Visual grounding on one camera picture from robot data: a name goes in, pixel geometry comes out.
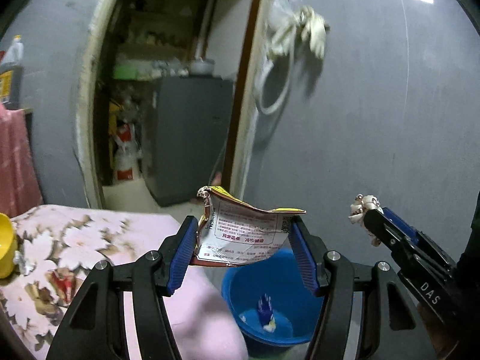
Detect blue plastic basin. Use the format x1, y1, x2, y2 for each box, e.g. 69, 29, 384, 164
221, 249, 323, 349

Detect white red food packet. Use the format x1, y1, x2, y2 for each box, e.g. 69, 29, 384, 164
191, 186, 306, 267

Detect grey refrigerator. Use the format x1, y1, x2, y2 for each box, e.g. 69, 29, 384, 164
141, 76, 234, 206

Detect metal pot on fridge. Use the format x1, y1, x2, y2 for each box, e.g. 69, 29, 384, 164
188, 58, 215, 76

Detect small silver foil wrapper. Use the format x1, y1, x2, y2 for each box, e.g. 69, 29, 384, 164
13, 250, 36, 276

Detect green plastic box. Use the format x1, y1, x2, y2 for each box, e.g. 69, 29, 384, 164
113, 64, 141, 80

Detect yellow plastic bowl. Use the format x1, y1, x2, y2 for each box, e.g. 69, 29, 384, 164
0, 214, 18, 280

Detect pink checked cloth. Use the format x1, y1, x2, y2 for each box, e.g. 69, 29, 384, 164
0, 105, 43, 218

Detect blue snack wrapper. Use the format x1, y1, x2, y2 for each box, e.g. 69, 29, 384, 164
256, 293, 277, 333

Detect white hose loop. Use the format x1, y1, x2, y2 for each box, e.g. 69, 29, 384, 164
254, 40, 296, 116

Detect white rubber gloves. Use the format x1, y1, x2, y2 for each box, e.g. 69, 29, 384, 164
267, 6, 329, 61

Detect white paper scrap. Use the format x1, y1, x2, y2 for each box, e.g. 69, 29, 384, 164
348, 194, 383, 247

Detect cooking oil jug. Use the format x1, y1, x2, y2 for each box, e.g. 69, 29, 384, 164
1, 35, 24, 110

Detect pink floral table cloth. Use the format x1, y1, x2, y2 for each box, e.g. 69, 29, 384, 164
1, 205, 247, 359

